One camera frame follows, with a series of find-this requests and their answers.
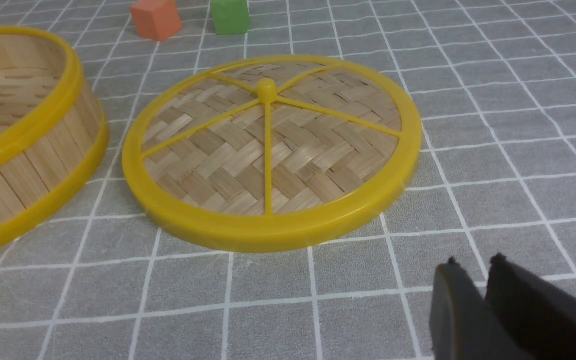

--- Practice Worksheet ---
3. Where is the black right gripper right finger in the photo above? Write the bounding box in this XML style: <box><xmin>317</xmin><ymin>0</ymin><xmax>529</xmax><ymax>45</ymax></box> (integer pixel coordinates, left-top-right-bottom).
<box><xmin>485</xmin><ymin>253</ymin><xmax>576</xmax><ymax>360</ymax></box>

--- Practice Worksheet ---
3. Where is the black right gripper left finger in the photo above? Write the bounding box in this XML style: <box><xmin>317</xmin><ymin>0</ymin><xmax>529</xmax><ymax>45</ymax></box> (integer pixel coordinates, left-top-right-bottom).
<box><xmin>429</xmin><ymin>257</ymin><xmax>534</xmax><ymax>360</ymax></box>

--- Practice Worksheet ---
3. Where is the woven bamboo steamer lid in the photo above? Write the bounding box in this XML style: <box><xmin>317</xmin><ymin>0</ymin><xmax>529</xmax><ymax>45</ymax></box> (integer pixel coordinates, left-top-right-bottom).
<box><xmin>122</xmin><ymin>54</ymin><xmax>422</xmax><ymax>253</ymax></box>

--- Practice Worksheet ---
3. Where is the bamboo steamer basket yellow rim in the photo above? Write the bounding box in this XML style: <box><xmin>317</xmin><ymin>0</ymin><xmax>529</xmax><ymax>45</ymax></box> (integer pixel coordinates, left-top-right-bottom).
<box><xmin>0</xmin><ymin>26</ymin><xmax>110</xmax><ymax>248</ymax></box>

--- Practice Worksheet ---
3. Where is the grey checked tablecloth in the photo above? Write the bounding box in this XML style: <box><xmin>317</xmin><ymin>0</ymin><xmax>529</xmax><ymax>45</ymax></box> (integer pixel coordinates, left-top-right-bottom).
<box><xmin>0</xmin><ymin>0</ymin><xmax>576</xmax><ymax>360</ymax></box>

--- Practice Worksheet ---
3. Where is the green cube block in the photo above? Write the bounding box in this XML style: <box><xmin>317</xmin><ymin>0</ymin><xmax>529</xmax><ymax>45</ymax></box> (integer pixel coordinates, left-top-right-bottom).
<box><xmin>210</xmin><ymin>0</ymin><xmax>250</xmax><ymax>35</ymax></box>

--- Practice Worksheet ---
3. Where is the orange cube block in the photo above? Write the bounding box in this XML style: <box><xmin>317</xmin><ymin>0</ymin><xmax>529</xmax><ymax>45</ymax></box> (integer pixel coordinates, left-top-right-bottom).
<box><xmin>129</xmin><ymin>0</ymin><xmax>183</xmax><ymax>43</ymax></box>

